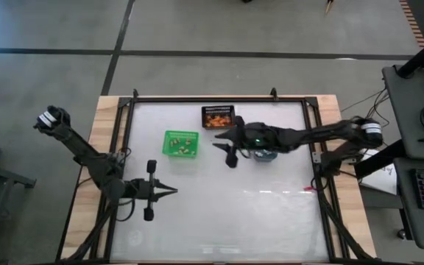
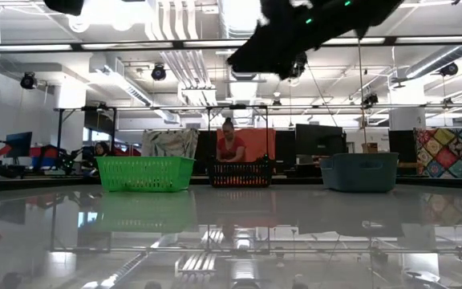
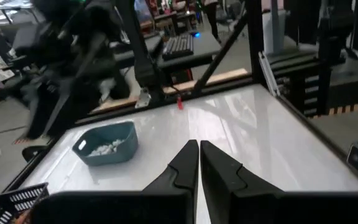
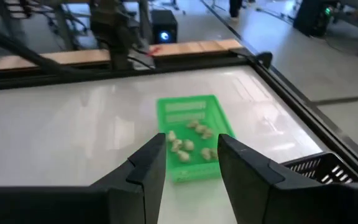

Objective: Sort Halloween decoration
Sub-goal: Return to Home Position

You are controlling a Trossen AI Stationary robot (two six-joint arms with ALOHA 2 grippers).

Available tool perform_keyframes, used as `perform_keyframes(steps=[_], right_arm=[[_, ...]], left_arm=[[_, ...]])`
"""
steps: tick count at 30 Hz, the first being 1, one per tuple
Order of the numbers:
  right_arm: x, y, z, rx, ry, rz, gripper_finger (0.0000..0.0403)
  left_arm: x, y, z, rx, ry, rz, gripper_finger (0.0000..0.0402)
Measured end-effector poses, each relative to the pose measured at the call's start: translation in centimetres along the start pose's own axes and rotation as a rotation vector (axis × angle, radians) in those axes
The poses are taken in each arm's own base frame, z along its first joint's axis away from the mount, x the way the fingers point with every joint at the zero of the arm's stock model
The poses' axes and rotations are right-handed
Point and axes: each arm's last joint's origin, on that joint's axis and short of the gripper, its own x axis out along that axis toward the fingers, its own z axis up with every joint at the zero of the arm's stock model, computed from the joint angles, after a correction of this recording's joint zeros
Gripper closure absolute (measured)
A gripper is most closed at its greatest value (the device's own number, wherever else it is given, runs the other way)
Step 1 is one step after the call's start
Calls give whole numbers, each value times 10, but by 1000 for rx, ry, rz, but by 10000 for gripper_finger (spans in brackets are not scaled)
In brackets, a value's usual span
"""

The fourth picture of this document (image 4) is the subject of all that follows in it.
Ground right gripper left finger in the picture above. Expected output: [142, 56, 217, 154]
[89, 133, 167, 224]

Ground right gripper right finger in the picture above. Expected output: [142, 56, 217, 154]
[217, 133, 323, 224]

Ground black plastic basket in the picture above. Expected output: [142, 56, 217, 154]
[281, 151, 358, 184]

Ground green plastic basket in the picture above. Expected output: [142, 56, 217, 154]
[156, 94, 236, 184]

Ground black table clamp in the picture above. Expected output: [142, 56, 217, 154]
[255, 51, 273, 70]

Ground black device with blue light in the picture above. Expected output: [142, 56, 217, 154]
[150, 9, 179, 45]

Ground person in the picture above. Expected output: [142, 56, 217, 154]
[228, 0, 244, 20]

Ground black box with blue light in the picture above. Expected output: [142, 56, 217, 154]
[293, 0, 338, 38]

